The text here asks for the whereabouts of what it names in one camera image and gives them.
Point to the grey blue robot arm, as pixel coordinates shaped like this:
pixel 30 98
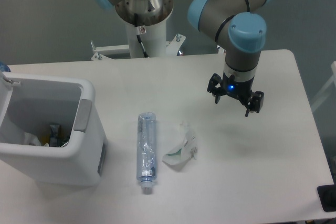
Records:
pixel 232 24

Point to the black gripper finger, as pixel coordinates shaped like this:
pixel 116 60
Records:
pixel 254 102
pixel 215 87

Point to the blue object at left edge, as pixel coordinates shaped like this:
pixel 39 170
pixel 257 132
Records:
pixel 4 67

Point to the white trash can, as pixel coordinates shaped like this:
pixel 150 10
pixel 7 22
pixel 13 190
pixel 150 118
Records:
pixel 30 104

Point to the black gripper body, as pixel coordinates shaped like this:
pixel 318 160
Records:
pixel 236 89

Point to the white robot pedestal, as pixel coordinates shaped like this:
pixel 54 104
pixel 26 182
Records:
pixel 142 39

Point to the trash inside can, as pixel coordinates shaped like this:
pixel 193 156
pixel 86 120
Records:
pixel 55 138

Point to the white green wrapper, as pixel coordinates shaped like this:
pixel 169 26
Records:
pixel 187 149

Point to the clear plastic bottle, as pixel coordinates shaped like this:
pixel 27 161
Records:
pixel 146 165

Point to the white frame at right edge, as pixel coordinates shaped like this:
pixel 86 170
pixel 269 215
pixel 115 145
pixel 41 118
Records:
pixel 324 92

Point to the black device at table edge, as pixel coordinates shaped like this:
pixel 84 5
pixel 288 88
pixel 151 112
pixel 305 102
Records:
pixel 327 197

